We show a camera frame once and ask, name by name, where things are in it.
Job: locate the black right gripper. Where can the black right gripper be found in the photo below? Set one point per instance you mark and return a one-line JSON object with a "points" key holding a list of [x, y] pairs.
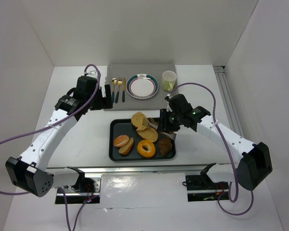
{"points": [[164, 123]]}

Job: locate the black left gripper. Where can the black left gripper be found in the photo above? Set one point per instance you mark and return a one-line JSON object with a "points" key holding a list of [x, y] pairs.
{"points": [[107, 96]]}

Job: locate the metal food tongs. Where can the metal food tongs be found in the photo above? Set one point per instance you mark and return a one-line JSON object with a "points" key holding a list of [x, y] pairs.
{"points": [[154, 123]]}

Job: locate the large seeded bread slice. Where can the large seeded bread slice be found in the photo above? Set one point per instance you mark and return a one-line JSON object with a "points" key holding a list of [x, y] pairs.
{"points": [[140, 121]]}

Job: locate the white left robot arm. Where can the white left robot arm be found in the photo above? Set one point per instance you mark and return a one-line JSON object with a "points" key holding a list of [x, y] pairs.
{"points": [[28, 171]]}

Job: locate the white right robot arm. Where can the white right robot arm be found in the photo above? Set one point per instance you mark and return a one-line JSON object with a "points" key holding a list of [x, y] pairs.
{"points": [[251, 162]]}

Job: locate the small oval bread slice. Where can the small oval bread slice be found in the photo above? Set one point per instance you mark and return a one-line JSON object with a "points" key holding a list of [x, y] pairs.
{"points": [[124, 150]]}

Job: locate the brown croissant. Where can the brown croissant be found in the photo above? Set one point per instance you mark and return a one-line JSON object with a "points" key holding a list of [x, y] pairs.
{"points": [[165, 146]]}

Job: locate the orange bagel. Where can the orange bagel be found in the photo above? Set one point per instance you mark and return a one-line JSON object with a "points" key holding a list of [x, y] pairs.
{"points": [[146, 149]]}

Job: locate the sesame bun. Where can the sesame bun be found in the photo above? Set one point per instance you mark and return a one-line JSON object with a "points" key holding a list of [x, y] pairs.
{"points": [[120, 141]]}

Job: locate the white plate teal red rim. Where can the white plate teal red rim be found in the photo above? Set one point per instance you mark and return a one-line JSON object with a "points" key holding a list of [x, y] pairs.
{"points": [[142, 86]]}

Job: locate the grey cloth placemat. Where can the grey cloth placemat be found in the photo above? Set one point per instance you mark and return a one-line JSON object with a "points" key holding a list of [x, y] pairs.
{"points": [[128, 70]]}

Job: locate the black baking tray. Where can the black baking tray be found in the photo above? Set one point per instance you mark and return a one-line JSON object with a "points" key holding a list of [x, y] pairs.
{"points": [[125, 127]]}

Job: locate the pale green mug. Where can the pale green mug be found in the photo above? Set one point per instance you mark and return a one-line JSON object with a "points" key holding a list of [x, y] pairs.
{"points": [[168, 80]]}

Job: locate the gold spoon green handle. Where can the gold spoon green handle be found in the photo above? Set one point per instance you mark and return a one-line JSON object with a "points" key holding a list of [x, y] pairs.
{"points": [[114, 82]]}

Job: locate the gold fork green handle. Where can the gold fork green handle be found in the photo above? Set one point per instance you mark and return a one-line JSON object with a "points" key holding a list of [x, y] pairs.
{"points": [[119, 83]]}

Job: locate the gold knife green handle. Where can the gold knife green handle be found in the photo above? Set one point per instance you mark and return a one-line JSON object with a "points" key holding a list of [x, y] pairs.
{"points": [[123, 91]]}

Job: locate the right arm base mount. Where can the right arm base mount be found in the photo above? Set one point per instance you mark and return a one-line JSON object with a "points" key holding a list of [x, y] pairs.
{"points": [[200, 188]]}

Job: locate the aluminium front rail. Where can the aluminium front rail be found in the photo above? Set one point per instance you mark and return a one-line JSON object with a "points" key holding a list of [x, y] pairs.
{"points": [[187, 169]]}

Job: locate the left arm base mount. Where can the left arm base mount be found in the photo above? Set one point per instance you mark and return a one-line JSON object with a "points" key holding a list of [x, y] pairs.
{"points": [[89, 193]]}

